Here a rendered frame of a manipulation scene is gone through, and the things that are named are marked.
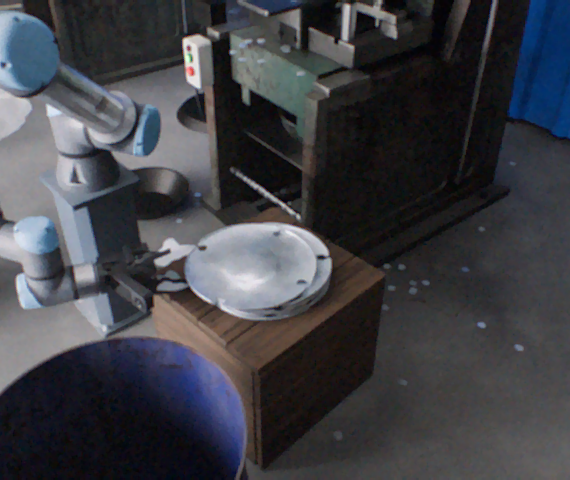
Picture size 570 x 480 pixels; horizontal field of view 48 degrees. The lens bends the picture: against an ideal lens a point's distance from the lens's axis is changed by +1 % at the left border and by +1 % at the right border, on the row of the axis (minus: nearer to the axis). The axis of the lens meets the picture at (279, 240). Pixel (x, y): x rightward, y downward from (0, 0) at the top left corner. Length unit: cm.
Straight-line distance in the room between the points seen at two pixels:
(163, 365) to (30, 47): 58
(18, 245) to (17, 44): 40
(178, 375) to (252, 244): 40
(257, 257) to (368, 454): 53
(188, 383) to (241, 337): 17
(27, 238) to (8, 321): 73
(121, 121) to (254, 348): 55
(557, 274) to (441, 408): 68
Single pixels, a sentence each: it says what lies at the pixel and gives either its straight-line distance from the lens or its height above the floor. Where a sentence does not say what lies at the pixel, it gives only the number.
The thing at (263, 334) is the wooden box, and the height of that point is 35.
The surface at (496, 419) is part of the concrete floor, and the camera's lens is 169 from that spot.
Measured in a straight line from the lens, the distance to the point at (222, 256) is 142.
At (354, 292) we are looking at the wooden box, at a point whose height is 35.
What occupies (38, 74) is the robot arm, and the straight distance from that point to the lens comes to 113.
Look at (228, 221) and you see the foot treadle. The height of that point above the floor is 16.
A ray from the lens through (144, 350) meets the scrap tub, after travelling 117.
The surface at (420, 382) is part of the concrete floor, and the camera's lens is 171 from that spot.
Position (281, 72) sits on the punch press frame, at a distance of 176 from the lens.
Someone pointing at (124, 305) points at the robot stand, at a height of 7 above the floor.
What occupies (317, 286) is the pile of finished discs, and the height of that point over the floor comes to 39.
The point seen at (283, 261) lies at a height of 39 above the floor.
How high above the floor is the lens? 130
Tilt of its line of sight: 38 degrees down
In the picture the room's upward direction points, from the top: straight up
